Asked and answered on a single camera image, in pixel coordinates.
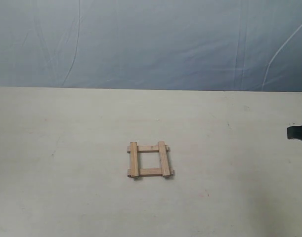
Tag light wooden stick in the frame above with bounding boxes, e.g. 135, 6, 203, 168
127, 145, 170, 153

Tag long wooden stick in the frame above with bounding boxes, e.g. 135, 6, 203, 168
130, 142, 139, 178

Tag pale wooden stick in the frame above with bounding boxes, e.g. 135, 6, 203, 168
158, 141, 171, 177

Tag blue-grey backdrop cloth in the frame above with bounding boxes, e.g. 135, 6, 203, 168
0, 0, 302, 92

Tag brown wooden stick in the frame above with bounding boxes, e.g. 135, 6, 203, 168
127, 168, 174, 177

